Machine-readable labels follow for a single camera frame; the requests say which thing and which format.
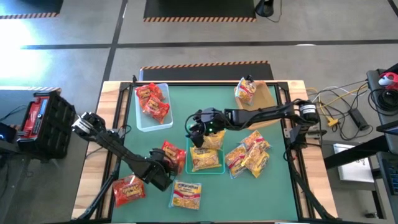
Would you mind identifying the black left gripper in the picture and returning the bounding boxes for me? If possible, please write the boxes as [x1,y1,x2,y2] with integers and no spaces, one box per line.
[141,148,175,192]

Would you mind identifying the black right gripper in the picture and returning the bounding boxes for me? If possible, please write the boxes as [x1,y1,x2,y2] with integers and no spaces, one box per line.
[186,108,225,148]

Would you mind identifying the red Saucy Noods packet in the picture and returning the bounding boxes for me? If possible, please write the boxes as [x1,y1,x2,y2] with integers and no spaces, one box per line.
[135,82,165,108]
[112,174,146,208]
[142,95,171,124]
[160,140,187,175]

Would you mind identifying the teal plastic bin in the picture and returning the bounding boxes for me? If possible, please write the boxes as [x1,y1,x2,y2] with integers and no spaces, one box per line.
[185,136,226,175]

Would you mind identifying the clear plastic bin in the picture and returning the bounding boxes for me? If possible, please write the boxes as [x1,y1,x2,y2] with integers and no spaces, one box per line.
[134,82,174,133]

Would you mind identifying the green table mat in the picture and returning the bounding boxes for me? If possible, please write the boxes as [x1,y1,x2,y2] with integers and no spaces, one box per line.
[111,84,300,223]

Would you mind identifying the black hazard striped floor mat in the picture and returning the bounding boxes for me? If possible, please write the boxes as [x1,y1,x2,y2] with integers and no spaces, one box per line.
[0,86,62,94]
[143,0,257,22]
[0,0,65,19]
[139,60,275,82]

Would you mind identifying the black red toolbox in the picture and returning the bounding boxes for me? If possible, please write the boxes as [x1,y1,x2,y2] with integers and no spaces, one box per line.
[17,90,77,160]

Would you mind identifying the red box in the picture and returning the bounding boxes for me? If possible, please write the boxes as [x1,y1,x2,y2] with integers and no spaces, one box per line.
[22,95,50,135]

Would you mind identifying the black stand base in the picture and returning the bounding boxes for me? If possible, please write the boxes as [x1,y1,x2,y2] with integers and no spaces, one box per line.
[254,0,275,17]

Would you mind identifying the black desk beam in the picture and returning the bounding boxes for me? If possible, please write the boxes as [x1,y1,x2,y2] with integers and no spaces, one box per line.
[323,134,398,170]

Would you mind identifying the black device with blue light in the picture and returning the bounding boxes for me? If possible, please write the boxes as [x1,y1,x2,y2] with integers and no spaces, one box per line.
[0,121,19,154]

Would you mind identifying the white box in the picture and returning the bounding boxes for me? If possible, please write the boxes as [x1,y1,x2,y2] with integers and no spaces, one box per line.
[332,143,376,183]

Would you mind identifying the black power strip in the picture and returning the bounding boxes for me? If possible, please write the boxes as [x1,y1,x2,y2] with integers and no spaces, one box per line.
[348,108,371,131]

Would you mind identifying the black desk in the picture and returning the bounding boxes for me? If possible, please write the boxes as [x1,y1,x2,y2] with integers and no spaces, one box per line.
[366,63,398,224]

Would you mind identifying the black keyboard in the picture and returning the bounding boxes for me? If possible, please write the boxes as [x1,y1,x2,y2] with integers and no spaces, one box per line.
[377,151,398,195]

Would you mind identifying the black table rig frame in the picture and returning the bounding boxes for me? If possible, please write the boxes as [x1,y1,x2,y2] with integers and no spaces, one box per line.
[72,74,338,223]

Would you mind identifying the yellow cable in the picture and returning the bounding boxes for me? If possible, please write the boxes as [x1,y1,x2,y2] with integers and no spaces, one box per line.
[310,83,369,127]

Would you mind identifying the thin black floor cable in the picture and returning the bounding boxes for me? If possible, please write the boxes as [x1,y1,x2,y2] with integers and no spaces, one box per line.
[266,0,282,24]

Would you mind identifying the white cable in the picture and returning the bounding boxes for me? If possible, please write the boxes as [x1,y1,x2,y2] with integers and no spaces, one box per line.
[306,84,368,95]

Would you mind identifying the coiled black cable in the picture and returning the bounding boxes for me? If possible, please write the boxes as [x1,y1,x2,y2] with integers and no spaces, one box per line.
[368,88,398,112]

